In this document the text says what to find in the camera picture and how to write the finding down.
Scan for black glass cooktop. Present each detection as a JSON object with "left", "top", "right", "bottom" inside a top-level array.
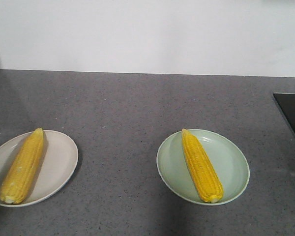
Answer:
[{"left": 272, "top": 92, "right": 295, "bottom": 149}]

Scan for yellow corn cob pale patch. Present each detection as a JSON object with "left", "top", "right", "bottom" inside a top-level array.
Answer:
[{"left": 0, "top": 128, "right": 44, "bottom": 204}]

